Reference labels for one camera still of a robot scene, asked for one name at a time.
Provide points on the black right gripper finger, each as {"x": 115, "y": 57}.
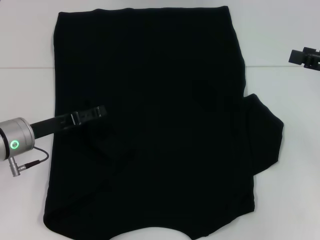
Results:
{"x": 297, "y": 57}

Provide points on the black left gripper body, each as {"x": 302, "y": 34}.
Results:
{"x": 52, "y": 125}

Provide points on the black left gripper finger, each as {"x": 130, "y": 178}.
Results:
{"x": 90, "y": 115}

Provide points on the black shirt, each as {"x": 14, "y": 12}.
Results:
{"x": 150, "y": 100}

